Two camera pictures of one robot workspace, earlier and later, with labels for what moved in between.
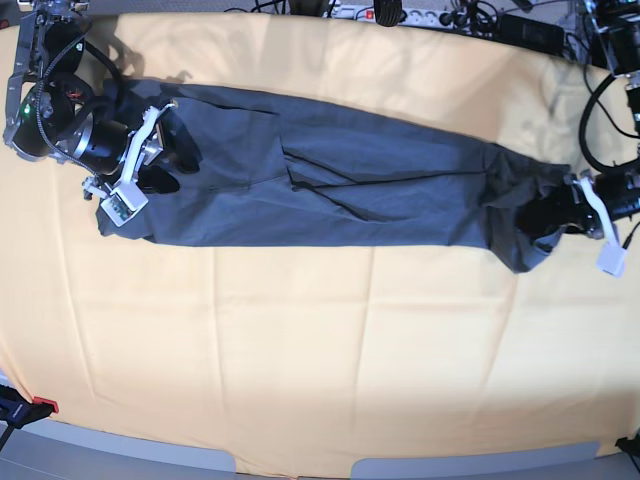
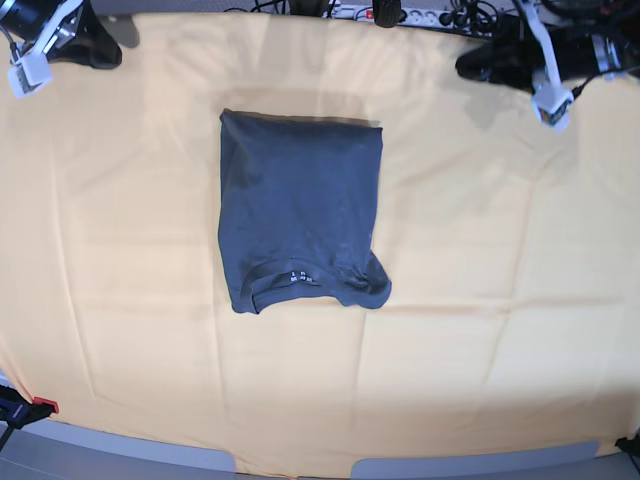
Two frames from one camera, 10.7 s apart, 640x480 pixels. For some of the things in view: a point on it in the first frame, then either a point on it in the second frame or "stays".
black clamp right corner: [630, 445] stays
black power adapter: [530, 34] stays
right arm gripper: [618, 189] -> [569, 57]
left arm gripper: [112, 150] -> [29, 25]
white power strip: [417, 17] stays
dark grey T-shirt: [264, 169] -> [296, 204]
